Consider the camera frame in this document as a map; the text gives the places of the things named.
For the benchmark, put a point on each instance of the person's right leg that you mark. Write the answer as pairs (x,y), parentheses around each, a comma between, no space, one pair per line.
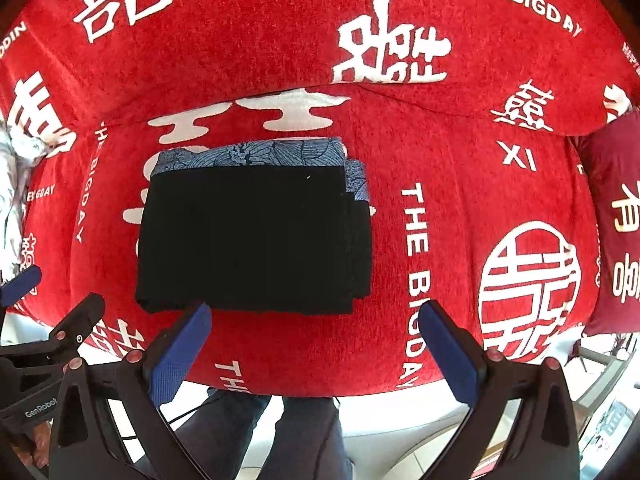
(310,440)

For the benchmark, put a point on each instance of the black pants with blue waistband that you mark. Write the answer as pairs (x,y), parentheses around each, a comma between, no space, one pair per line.
(250,240)

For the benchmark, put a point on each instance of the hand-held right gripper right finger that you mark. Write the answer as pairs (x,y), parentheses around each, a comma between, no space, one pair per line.
(450,355)

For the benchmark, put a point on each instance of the metal frame stand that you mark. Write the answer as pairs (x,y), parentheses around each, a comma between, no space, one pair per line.
(600,360)

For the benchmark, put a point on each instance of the person's left leg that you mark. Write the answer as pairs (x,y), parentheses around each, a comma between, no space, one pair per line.
(220,440)

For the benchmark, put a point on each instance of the white grey crumpled cloth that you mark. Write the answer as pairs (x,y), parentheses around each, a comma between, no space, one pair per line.
(10,195)

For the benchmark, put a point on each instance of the dark red printed pillow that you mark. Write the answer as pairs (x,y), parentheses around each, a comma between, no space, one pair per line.
(617,220)

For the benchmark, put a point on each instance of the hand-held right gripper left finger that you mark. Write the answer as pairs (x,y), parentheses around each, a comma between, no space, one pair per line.
(182,355)

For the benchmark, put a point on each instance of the red printed sofa cover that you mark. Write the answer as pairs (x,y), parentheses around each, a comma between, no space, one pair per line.
(280,60)

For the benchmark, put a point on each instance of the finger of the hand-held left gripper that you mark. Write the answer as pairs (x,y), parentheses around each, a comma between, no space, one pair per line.
(22,282)
(75,322)

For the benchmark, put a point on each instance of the person's leg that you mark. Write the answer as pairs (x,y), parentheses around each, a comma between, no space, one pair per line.
(310,440)
(220,440)

